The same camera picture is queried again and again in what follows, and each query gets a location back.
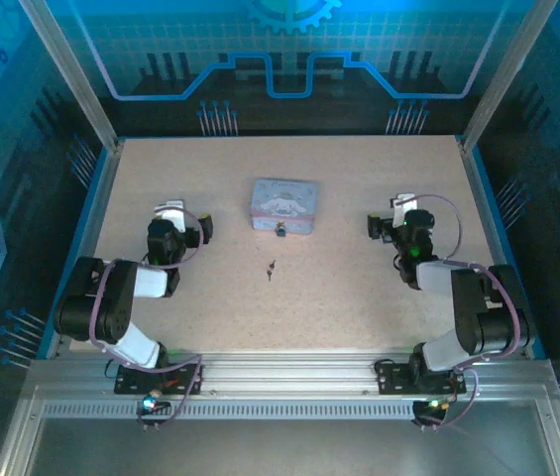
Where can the small silver key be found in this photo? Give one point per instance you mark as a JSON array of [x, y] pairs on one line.
[[269, 273], [273, 264]]

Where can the cartoon printed tin box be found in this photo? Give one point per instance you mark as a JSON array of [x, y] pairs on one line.
[[284, 201]]

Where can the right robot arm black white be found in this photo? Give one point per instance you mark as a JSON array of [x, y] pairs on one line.
[[482, 317]]

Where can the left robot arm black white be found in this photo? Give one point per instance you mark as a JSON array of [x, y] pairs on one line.
[[111, 307]]

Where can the small LED controller board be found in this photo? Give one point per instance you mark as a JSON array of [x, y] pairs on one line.
[[149, 404], [433, 405]]

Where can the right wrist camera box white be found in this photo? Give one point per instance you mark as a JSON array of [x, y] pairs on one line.
[[402, 210]]

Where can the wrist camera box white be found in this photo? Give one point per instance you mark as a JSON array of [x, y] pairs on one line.
[[402, 210], [173, 213]]

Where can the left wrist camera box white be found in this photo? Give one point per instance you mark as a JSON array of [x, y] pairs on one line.
[[173, 213]]

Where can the aluminium table side rail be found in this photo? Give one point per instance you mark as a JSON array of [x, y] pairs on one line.
[[106, 198], [480, 198]]

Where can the long aluminium mounting rail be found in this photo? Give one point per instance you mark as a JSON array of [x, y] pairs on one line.
[[289, 372]]

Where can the aluminium frame post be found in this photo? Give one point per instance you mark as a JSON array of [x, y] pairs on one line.
[[505, 74], [71, 74]]

